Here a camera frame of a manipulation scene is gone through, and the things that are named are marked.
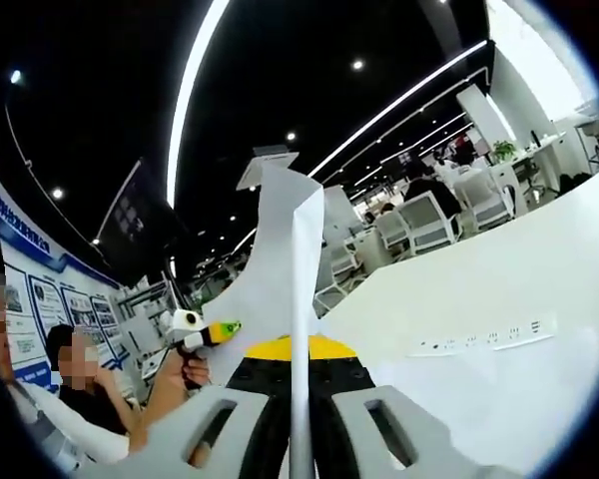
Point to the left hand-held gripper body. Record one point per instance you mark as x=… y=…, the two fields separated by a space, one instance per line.
x=184 y=329

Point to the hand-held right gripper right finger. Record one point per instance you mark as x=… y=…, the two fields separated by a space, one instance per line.
x=339 y=399

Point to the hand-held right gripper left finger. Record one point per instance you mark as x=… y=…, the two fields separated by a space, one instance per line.
x=259 y=399

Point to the white cloth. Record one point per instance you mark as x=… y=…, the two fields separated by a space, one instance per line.
x=279 y=239

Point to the person's left hand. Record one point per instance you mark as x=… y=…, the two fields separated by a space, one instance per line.
x=172 y=379

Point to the dark hanging display screen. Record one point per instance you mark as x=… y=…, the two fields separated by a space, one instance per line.
x=140 y=224

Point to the white table socket panel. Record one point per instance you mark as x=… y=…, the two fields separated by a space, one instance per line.
x=479 y=341

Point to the white grey chest device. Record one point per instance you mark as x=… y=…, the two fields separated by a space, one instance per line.
x=55 y=439

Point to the white office column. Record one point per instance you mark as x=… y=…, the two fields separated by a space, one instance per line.
x=342 y=209
x=484 y=115

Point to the ceiling air conditioner vent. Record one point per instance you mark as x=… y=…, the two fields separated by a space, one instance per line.
x=274 y=152

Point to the group of white office chairs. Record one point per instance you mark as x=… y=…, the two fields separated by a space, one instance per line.
x=429 y=219

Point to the wide curved ceiling light strip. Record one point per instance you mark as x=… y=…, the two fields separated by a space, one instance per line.
x=182 y=100

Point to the green potted plant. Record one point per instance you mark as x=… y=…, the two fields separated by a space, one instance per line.
x=504 y=152

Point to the thin curved ceiling light strip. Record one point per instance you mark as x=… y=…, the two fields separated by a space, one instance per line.
x=479 y=47

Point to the blue white wall display board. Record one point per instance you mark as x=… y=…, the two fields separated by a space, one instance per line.
x=30 y=299

